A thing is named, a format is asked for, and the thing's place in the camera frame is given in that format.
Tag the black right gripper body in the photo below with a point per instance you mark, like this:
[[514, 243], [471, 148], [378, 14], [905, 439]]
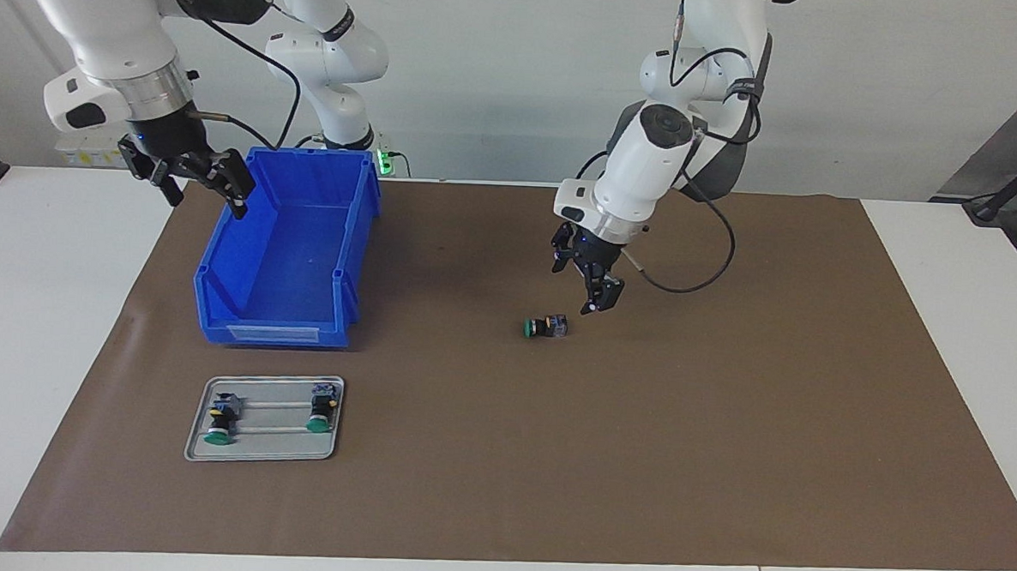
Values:
[[167, 133]]

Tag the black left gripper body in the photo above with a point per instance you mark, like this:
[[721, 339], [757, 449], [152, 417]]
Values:
[[594, 251]]

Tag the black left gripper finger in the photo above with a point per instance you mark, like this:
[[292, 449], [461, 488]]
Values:
[[561, 258], [604, 294]]

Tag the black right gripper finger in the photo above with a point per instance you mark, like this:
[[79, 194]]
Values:
[[236, 186], [160, 174]]

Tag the green push button switch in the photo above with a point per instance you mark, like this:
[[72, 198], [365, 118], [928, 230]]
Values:
[[221, 423], [321, 415], [545, 327]]

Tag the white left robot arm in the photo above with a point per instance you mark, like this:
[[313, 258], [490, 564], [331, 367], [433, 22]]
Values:
[[651, 172]]

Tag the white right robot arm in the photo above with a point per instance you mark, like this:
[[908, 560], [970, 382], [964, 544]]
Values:
[[99, 19]]

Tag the blue plastic storage bin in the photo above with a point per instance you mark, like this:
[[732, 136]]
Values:
[[286, 259]]

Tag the brown table mat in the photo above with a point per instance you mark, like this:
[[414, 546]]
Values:
[[597, 427]]

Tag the thin metal rod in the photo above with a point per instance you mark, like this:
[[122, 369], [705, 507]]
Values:
[[276, 404], [275, 430]]

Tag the silver metal tray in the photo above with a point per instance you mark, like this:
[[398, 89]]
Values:
[[270, 448]]

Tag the black stand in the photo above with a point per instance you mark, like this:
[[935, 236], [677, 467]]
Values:
[[1006, 196]]

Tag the white wall socket box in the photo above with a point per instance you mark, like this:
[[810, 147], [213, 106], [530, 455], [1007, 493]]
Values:
[[94, 151]]

